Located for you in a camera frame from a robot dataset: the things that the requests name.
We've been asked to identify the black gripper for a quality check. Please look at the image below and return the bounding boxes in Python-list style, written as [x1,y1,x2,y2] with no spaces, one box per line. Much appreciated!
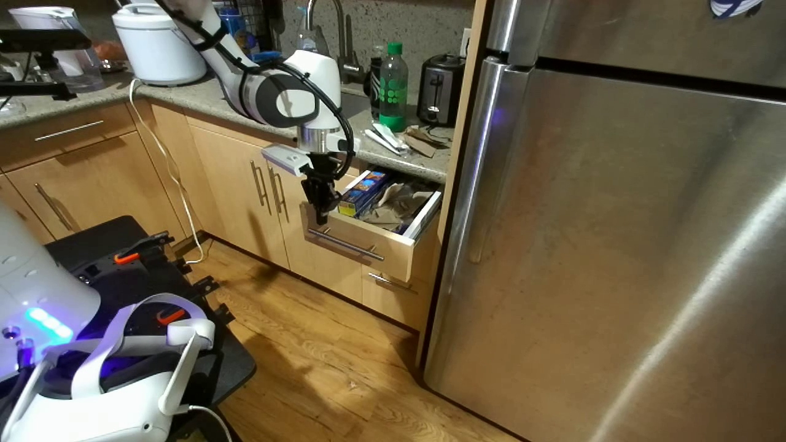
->
[297,149,346,229]

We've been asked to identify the wooden drawer with metal handle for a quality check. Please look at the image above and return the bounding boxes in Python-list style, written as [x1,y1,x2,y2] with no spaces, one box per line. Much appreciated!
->
[297,168,444,290]

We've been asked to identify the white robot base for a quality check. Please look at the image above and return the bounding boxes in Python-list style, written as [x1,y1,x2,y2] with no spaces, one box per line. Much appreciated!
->
[0,199,103,384]

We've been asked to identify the short wooden drawer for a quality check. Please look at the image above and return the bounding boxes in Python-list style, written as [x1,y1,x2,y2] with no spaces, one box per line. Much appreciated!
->
[359,260,432,335]

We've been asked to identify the wide wooden drawer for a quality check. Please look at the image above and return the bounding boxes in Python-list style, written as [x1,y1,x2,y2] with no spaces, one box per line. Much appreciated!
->
[0,99,140,171]

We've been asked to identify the blue and yellow box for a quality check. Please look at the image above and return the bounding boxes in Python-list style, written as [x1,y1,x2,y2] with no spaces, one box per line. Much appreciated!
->
[337,170,389,222]

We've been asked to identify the clear plastic bags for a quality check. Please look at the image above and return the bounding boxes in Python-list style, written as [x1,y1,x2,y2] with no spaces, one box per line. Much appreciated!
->
[359,180,438,240]

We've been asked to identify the silver utensil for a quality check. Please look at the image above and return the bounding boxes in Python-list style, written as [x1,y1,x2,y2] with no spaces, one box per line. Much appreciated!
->
[363,120,413,159]

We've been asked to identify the steel kitchen sink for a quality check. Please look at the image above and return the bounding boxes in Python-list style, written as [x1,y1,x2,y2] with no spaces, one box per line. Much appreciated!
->
[340,83,370,128]

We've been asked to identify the green soda bottle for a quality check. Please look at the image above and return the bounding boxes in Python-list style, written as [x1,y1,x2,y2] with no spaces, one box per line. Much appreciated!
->
[375,41,410,136]

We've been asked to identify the black toaster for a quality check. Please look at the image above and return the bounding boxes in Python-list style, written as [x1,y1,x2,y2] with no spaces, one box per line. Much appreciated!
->
[415,53,467,128]

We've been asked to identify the dish soap bottle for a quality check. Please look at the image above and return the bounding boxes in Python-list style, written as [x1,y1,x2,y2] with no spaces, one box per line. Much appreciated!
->
[294,26,325,53]

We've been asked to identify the chrome faucet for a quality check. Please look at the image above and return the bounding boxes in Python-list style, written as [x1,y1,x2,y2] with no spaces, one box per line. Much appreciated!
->
[302,0,366,83]

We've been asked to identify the black clamp with orange tip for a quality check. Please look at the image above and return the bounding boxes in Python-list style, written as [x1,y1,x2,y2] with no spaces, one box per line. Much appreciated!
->
[97,231,178,267]
[154,274,237,330]

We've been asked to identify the large wooden cabinet door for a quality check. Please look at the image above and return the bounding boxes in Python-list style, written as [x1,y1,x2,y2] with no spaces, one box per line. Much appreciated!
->
[3,145,184,242]

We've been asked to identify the white rice cooker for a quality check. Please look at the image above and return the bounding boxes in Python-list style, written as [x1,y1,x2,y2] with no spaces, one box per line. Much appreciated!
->
[110,0,210,89]

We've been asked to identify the clear plastic container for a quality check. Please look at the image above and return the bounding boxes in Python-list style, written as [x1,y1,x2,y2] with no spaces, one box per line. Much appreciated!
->
[49,46,108,94]

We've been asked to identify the stainless steel refrigerator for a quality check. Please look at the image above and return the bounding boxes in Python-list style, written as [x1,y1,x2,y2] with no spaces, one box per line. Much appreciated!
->
[423,0,786,442]

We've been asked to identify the white VR headset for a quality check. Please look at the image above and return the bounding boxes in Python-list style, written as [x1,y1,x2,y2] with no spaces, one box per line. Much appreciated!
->
[0,290,237,442]

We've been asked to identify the black metal stand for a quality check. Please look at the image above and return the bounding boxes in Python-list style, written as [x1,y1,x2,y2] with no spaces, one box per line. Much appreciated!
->
[0,26,93,104]

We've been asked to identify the white bowl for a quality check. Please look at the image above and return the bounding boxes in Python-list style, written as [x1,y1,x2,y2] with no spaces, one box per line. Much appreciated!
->
[8,4,83,35]

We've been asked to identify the blue white fridge magnet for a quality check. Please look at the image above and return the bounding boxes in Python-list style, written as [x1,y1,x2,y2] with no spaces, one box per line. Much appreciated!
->
[708,0,766,23]

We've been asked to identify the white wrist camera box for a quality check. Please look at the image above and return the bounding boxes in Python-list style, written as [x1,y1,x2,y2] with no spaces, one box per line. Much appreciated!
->
[260,145,315,180]

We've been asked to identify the brown handled utensil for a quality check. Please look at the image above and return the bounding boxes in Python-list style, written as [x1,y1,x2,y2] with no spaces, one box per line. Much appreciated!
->
[404,122,451,159]

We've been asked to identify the white power cable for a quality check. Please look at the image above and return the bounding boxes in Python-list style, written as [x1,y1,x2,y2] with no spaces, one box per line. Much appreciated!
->
[126,77,211,267]

